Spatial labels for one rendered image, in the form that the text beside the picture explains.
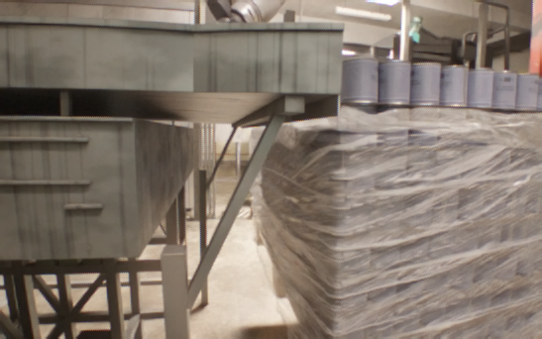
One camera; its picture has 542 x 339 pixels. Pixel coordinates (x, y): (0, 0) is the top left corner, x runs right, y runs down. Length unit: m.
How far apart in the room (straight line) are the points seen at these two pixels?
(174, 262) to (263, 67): 0.34
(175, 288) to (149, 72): 0.35
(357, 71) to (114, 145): 0.41
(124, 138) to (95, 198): 0.10
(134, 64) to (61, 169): 0.19
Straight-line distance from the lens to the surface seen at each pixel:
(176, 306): 0.55
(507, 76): 0.75
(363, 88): 0.52
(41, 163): 0.52
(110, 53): 0.46
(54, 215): 0.52
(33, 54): 0.50
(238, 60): 0.41
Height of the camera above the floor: 1.01
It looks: 7 degrees down
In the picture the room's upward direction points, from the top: 2 degrees clockwise
